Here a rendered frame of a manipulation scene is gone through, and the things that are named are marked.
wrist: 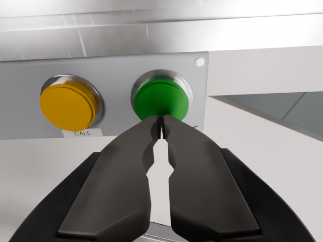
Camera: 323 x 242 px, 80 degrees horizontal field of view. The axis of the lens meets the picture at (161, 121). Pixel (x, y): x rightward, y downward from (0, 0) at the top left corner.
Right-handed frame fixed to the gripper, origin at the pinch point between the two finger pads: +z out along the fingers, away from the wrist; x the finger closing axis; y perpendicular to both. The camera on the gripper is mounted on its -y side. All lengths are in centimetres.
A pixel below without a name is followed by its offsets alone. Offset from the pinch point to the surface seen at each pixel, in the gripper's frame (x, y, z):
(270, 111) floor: 65, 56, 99
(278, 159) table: 18.0, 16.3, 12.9
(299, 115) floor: 85, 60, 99
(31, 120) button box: -10.9, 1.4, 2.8
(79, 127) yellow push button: -6.5, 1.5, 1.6
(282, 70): 14.7, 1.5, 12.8
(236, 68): 9.0, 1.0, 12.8
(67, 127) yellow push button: -7.4, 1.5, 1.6
